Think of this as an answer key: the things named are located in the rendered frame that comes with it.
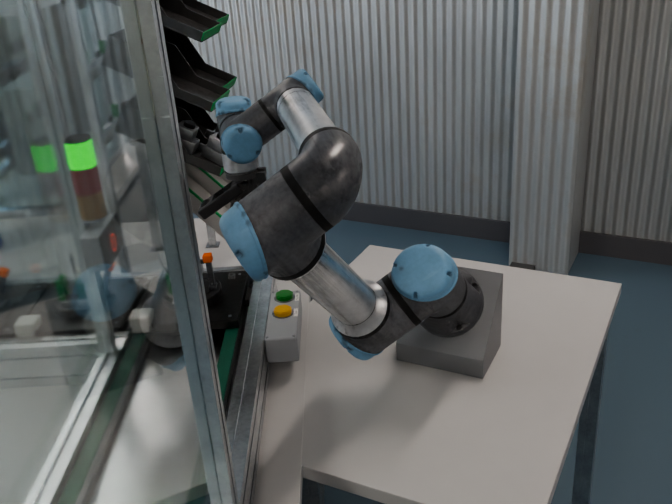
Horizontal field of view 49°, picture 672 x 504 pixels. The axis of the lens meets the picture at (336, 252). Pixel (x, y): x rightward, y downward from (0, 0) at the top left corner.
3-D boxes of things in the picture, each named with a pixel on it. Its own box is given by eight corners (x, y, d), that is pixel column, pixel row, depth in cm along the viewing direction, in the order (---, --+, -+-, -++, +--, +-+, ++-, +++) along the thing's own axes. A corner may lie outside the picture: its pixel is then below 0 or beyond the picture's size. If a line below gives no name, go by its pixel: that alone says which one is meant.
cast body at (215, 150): (230, 162, 189) (238, 138, 186) (222, 166, 185) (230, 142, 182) (202, 147, 190) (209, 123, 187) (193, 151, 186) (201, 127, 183)
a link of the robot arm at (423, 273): (478, 294, 147) (464, 272, 135) (423, 333, 149) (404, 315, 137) (445, 250, 153) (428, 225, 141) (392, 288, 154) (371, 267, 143)
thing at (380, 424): (620, 293, 188) (621, 283, 187) (534, 551, 117) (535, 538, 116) (370, 253, 219) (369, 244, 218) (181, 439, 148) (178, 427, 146)
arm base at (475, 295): (494, 281, 157) (485, 265, 149) (469, 347, 154) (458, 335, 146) (429, 261, 164) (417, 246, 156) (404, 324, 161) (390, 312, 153)
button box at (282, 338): (302, 311, 176) (300, 288, 174) (299, 361, 157) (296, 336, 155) (273, 313, 176) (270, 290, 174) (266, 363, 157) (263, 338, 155)
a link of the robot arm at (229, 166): (219, 157, 153) (224, 145, 161) (222, 178, 155) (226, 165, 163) (255, 155, 153) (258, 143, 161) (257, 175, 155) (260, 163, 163)
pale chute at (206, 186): (251, 229, 201) (261, 218, 199) (237, 250, 189) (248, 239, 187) (170, 160, 196) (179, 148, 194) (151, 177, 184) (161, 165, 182)
